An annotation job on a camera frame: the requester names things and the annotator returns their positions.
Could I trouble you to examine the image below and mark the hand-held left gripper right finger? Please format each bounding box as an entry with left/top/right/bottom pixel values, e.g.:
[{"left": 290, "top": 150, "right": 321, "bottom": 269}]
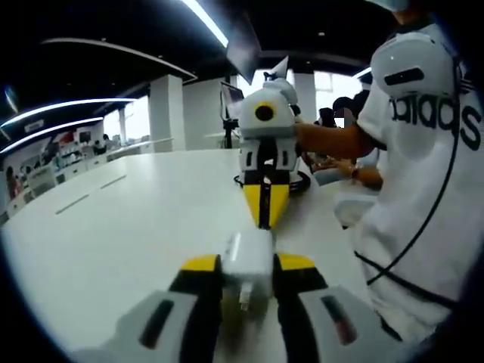
[{"left": 272, "top": 252, "right": 402, "bottom": 363}]

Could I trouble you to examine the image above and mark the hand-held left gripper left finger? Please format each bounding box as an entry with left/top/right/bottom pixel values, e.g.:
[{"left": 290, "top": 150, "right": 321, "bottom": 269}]
[{"left": 71, "top": 253, "right": 224, "bottom": 363}]

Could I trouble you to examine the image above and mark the dark hanging monitor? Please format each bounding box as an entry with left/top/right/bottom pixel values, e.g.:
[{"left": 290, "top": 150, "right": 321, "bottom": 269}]
[{"left": 226, "top": 14, "right": 264, "bottom": 86}]

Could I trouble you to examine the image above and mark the black Type-C cable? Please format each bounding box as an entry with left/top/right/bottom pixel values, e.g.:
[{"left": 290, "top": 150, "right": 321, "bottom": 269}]
[{"left": 233, "top": 169, "right": 312, "bottom": 198}]

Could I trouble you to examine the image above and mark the white shelf row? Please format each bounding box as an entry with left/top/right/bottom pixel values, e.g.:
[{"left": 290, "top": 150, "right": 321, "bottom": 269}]
[{"left": 0, "top": 128, "right": 152, "bottom": 216}]

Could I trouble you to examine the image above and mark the long ceiling light strip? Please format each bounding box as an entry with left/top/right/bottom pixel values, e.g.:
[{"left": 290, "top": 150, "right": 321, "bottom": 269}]
[{"left": 181, "top": 0, "right": 230, "bottom": 48}]

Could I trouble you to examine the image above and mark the white desk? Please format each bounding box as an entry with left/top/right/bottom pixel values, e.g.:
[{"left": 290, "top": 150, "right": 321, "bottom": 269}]
[{"left": 0, "top": 147, "right": 375, "bottom": 363}]

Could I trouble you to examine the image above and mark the white chest device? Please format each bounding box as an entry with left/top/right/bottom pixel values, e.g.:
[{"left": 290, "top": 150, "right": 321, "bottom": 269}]
[{"left": 370, "top": 32, "right": 457, "bottom": 99}]

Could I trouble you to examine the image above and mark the black thin cable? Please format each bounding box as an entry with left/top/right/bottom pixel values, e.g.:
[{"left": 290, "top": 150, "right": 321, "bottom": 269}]
[
  {"left": 355, "top": 251, "right": 458, "bottom": 307},
  {"left": 366, "top": 48, "right": 464, "bottom": 287}
]

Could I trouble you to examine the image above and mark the white charger adapter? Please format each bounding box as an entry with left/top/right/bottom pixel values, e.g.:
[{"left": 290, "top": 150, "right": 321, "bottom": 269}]
[{"left": 221, "top": 230, "right": 275, "bottom": 313}]

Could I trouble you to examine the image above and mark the lit computer monitor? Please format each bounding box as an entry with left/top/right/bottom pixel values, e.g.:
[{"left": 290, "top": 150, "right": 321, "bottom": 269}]
[{"left": 220, "top": 81, "right": 245, "bottom": 120}]

